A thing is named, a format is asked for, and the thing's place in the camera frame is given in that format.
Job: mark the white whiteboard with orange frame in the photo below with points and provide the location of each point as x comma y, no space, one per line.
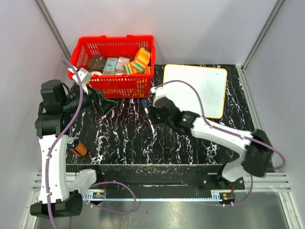
210,83

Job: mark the brown round bread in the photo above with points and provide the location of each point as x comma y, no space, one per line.
97,63

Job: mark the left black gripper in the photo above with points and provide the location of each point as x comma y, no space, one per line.
105,105

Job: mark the white round cup lid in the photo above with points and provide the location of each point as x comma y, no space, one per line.
96,73

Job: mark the orange cylindrical bottle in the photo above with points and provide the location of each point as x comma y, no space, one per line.
77,147

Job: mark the orange juice carton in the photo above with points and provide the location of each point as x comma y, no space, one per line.
142,57

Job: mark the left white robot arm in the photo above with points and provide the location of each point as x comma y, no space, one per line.
57,112

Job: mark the blue capped whiteboard marker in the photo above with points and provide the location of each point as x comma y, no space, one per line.
143,102

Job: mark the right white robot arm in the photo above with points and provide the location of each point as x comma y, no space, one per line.
253,148

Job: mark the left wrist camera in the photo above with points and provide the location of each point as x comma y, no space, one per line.
84,76

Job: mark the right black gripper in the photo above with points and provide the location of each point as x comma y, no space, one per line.
151,115

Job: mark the red plastic shopping basket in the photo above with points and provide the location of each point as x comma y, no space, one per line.
116,86

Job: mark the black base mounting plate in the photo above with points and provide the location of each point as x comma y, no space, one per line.
160,182

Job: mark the teal small box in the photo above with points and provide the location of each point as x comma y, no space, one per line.
110,65

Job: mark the pink white small box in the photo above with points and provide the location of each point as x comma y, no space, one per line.
120,63

